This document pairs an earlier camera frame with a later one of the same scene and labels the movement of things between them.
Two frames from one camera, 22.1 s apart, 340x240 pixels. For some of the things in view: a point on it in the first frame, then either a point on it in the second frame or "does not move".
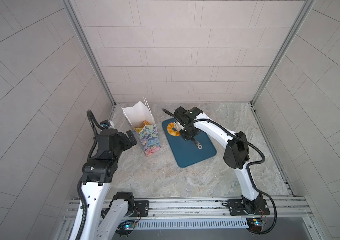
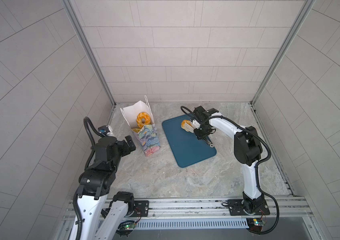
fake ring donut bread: (169, 128) to (139, 119)
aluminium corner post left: (91, 51) does not move
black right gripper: (186, 137) to (199, 135)
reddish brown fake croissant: (144, 123) to (136, 130)
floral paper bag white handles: (142, 121) does not move
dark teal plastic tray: (186, 152) does not move
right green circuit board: (255, 224) does not move
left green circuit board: (130, 226) does not move
